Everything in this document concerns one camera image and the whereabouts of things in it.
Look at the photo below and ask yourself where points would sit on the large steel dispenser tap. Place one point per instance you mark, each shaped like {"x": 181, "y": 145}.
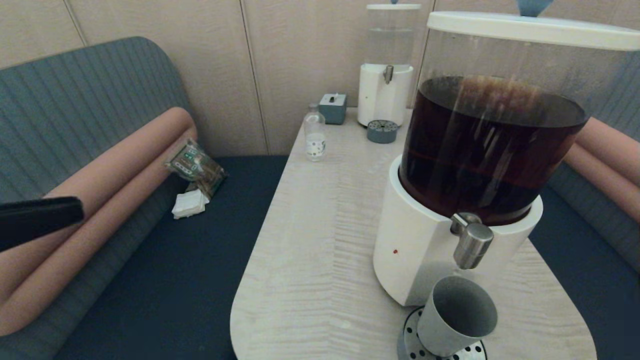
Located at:
{"x": 472, "y": 245}

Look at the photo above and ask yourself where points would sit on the small white dispenser lid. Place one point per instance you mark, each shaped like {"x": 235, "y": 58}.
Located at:
{"x": 394, "y": 7}

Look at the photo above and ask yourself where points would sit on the large perforated steel drip tray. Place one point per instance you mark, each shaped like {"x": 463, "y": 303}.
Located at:
{"x": 475, "y": 353}

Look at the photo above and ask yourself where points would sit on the clear snack packet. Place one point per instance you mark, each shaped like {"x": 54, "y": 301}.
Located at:
{"x": 195, "y": 167}

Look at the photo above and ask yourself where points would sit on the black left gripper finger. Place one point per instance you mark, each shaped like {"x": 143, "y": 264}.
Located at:
{"x": 35, "y": 231}
{"x": 40, "y": 210}

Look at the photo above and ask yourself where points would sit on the white folded napkins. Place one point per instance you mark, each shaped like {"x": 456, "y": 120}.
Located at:
{"x": 190, "y": 205}

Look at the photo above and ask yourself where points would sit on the grey plastic cup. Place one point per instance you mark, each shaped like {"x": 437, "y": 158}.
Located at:
{"x": 445, "y": 325}

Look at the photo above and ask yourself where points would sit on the small perforated drip tray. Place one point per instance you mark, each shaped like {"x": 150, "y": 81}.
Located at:
{"x": 382, "y": 132}

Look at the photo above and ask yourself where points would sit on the clear plastic bottle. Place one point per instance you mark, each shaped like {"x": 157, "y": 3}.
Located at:
{"x": 315, "y": 142}

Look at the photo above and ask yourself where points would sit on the large dark tea dispenser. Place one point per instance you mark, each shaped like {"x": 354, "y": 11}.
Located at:
{"x": 420, "y": 225}

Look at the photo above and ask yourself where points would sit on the dark blue seat cushion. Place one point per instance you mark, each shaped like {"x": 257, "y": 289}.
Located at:
{"x": 600, "y": 300}
{"x": 175, "y": 275}

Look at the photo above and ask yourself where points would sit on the pink bolster cushion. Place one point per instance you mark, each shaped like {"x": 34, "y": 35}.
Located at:
{"x": 125, "y": 205}
{"x": 125, "y": 160}
{"x": 620, "y": 150}
{"x": 610, "y": 185}

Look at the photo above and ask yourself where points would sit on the small clear water dispenser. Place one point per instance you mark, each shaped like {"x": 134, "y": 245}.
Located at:
{"x": 380, "y": 100}

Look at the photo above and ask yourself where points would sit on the large white dispenser lid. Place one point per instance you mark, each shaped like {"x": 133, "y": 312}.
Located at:
{"x": 525, "y": 27}

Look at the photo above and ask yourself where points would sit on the small steel dispenser tap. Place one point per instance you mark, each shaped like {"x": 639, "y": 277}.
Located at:
{"x": 388, "y": 74}

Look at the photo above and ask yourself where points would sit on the grey-blue square box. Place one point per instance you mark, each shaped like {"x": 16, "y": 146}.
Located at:
{"x": 332, "y": 110}

